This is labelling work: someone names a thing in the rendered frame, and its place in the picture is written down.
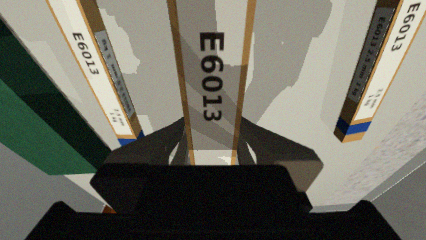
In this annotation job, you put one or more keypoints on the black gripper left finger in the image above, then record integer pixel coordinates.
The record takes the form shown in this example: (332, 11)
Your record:
(155, 148)

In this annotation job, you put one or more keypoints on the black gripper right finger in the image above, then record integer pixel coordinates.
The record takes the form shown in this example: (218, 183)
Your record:
(302, 163)

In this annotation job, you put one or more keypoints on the tan cardboard pack with blue bands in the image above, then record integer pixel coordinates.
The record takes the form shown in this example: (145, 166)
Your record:
(212, 40)
(392, 30)
(83, 29)

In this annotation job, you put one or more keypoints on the dark green flat block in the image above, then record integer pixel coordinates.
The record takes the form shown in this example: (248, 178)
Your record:
(36, 120)

